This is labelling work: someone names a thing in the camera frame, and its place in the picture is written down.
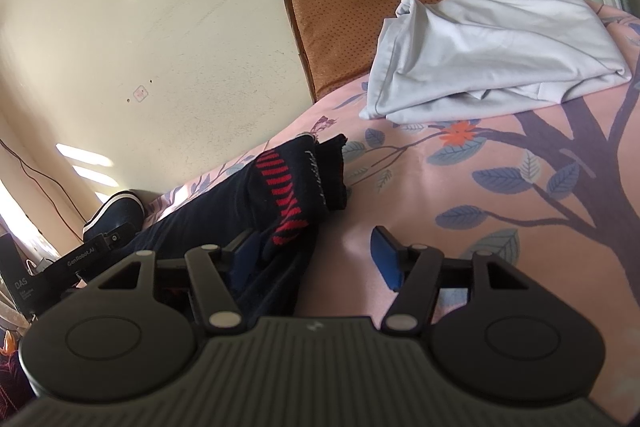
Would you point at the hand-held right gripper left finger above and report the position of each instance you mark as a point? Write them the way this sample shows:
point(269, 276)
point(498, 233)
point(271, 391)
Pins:
point(240, 259)

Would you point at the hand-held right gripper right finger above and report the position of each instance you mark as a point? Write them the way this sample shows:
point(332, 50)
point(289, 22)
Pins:
point(385, 262)

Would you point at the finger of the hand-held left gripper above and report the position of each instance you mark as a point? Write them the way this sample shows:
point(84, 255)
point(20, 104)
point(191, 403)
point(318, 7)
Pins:
point(117, 239)

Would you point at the navy reindeer pattern sweater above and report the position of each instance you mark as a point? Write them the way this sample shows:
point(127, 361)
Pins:
point(210, 217)

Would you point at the folded black white-striped clothes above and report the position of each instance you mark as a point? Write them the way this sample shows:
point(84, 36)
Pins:
point(115, 212)

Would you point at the pink printed bedsheet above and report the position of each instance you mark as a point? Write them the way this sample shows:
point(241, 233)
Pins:
point(450, 197)

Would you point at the white garment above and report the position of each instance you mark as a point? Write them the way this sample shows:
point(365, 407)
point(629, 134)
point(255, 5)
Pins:
point(480, 47)

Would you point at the small wall sticker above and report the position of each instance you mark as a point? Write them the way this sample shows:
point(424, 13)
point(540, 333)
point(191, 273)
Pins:
point(140, 93)

